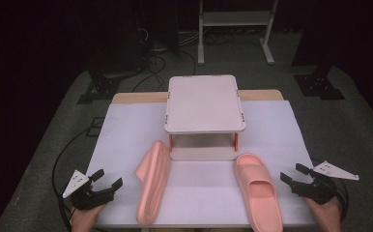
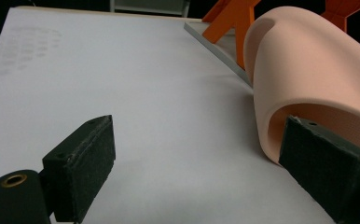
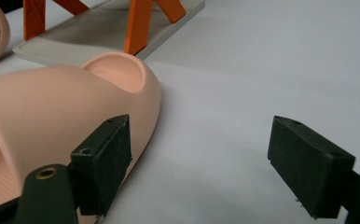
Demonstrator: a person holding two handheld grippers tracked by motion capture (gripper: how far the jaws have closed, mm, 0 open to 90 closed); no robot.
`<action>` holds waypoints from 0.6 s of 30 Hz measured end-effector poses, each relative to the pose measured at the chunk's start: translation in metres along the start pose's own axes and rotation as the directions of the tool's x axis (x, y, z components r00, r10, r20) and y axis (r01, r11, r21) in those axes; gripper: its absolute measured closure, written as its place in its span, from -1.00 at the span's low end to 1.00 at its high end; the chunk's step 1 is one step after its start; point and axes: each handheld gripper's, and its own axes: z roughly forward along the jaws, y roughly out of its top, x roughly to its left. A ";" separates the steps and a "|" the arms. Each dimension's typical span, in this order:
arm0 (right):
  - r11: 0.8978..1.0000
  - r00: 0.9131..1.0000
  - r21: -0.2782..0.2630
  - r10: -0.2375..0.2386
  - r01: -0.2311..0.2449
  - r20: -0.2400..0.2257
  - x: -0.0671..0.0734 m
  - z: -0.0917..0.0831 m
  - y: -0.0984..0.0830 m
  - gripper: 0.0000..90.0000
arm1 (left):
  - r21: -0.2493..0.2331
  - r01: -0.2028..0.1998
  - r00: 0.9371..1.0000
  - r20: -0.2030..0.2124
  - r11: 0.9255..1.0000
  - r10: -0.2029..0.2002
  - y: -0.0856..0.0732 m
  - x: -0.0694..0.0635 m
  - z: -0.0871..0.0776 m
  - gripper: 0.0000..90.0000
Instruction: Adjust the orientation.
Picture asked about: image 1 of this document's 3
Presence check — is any person's left hand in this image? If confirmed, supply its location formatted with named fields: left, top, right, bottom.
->
left=70, top=202, right=107, bottom=232

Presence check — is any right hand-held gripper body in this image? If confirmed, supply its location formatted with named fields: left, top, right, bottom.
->
left=290, top=159, right=360, bottom=206

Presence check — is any person's right hand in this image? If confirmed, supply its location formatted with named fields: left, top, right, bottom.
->
left=303, top=196, right=342, bottom=232

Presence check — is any black stand base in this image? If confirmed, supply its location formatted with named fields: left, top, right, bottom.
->
left=291, top=0, right=346, bottom=102
left=76, top=57, right=122, bottom=105

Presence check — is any white table mat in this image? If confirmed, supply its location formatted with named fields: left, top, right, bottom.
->
left=86, top=100, right=318, bottom=228

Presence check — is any white cable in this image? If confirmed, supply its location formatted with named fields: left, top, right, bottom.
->
left=177, top=29, right=202, bottom=46

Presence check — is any white metal stand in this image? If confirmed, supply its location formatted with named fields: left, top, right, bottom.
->
left=197, top=0, right=279, bottom=66

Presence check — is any wooden plank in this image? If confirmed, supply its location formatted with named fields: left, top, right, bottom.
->
left=111, top=89, right=285, bottom=104

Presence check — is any pink rubber slipper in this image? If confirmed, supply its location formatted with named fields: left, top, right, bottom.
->
left=233, top=153, right=284, bottom=232
left=134, top=139, right=172, bottom=226

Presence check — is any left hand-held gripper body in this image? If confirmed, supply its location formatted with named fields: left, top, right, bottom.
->
left=62, top=169, right=116, bottom=212

